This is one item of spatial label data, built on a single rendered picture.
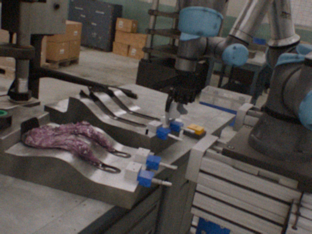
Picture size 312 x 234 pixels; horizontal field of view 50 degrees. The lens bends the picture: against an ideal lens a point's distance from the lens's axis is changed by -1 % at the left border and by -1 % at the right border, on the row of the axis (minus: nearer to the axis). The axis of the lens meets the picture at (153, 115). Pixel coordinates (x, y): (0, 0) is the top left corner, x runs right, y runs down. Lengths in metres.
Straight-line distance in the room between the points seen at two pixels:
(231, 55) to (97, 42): 7.27
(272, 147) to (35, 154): 0.61
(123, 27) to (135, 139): 6.92
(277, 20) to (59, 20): 1.13
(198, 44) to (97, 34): 7.11
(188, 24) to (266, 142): 0.35
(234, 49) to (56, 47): 4.83
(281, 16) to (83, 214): 0.95
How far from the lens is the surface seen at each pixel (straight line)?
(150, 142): 1.15
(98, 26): 8.23
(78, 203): 0.92
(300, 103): 0.67
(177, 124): 1.27
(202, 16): 0.59
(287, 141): 0.80
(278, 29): 1.36
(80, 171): 0.92
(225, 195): 0.88
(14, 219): 0.87
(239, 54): 1.10
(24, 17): 1.61
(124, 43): 8.03
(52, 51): 5.81
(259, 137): 0.83
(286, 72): 0.78
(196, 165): 0.87
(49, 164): 0.95
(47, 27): 1.88
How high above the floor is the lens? 1.32
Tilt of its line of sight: 19 degrees down
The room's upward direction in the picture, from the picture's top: 10 degrees clockwise
